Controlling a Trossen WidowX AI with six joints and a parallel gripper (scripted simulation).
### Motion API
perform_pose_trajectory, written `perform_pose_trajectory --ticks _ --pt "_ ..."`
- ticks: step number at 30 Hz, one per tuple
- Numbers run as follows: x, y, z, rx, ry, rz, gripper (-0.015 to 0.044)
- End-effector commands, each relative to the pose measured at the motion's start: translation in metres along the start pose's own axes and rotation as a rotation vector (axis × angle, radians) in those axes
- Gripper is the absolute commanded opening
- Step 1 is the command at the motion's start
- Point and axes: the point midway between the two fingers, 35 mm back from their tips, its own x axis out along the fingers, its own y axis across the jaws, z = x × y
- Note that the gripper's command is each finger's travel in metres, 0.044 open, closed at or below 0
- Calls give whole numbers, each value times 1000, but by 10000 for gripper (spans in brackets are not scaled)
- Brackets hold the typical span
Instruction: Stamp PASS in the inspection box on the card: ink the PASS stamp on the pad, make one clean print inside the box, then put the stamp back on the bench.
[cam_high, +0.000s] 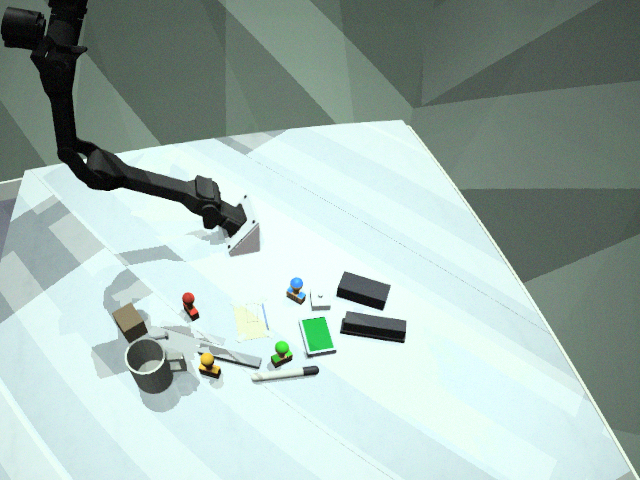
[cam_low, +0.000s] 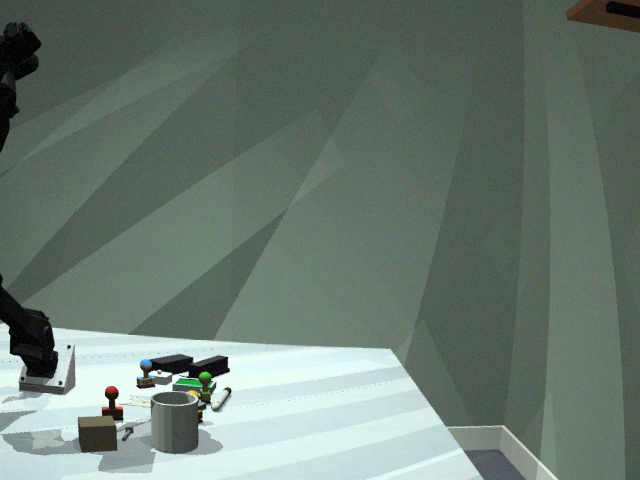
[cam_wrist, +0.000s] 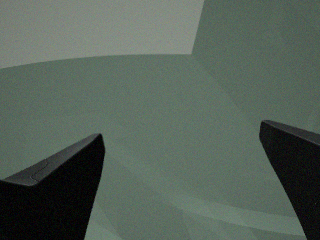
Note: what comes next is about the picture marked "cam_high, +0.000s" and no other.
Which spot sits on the red-handled rubber stamp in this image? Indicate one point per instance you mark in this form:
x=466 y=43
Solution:
x=188 y=299

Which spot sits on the grey cylinder with black end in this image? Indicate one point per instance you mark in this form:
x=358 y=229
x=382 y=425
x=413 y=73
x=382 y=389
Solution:
x=286 y=373

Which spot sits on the yellow rubber stamp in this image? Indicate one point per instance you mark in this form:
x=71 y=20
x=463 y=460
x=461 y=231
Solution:
x=207 y=368

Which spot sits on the grey cup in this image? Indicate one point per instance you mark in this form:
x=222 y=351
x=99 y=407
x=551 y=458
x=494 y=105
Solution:
x=149 y=365

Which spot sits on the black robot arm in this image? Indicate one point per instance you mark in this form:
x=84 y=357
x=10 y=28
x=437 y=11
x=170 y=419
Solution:
x=104 y=170

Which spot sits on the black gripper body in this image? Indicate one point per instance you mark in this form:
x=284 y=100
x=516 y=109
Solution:
x=79 y=11

